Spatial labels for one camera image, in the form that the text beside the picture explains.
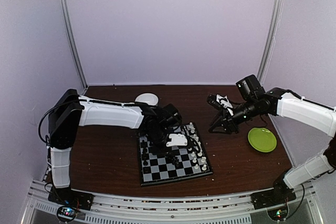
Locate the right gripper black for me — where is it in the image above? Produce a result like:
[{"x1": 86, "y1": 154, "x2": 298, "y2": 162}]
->
[{"x1": 208, "y1": 98, "x2": 259, "y2": 134}]

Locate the black pawn piece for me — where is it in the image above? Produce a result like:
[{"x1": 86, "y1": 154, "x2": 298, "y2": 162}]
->
[{"x1": 142, "y1": 151, "x2": 147, "y2": 160}]

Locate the black white chessboard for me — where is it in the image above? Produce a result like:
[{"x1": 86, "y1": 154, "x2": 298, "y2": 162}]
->
[{"x1": 137, "y1": 122, "x2": 213, "y2": 186}]

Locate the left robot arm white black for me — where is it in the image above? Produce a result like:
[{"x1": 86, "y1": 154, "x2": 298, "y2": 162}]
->
[{"x1": 44, "y1": 89, "x2": 187, "y2": 205}]

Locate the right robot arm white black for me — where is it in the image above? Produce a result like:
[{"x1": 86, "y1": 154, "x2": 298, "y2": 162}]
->
[{"x1": 207, "y1": 74, "x2": 335, "y2": 204}]

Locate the black chess pieces pile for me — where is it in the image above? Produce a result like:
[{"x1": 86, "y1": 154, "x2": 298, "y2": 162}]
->
[{"x1": 167, "y1": 156, "x2": 180, "y2": 167}]

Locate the white ceramic bowl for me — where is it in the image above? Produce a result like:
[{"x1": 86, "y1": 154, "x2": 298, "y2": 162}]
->
[{"x1": 135, "y1": 93, "x2": 159, "y2": 105}]

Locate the green plate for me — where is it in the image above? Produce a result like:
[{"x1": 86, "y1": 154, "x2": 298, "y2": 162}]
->
[{"x1": 248, "y1": 127, "x2": 277, "y2": 153}]

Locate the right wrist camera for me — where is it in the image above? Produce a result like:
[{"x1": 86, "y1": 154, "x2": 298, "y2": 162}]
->
[{"x1": 207, "y1": 94, "x2": 234, "y2": 116}]

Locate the aluminium front rail frame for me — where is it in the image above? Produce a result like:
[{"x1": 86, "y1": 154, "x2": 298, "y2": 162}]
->
[{"x1": 22, "y1": 178, "x2": 320, "y2": 224}]

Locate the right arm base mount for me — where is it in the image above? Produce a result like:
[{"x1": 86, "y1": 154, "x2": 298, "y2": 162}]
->
[{"x1": 251, "y1": 178, "x2": 296, "y2": 222}]

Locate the right aluminium corner post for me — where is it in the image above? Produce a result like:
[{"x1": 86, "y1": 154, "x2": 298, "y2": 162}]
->
[{"x1": 257, "y1": 0, "x2": 284, "y2": 84}]

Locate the aluminium corner post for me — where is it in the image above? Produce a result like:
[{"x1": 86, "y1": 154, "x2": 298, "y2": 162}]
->
[
  {"x1": 60, "y1": 0, "x2": 88, "y2": 90},
  {"x1": 257, "y1": 0, "x2": 284, "y2": 84}
]

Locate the left aluminium corner post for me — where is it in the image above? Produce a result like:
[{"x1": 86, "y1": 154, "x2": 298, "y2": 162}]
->
[{"x1": 60, "y1": 0, "x2": 88, "y2": 90}]

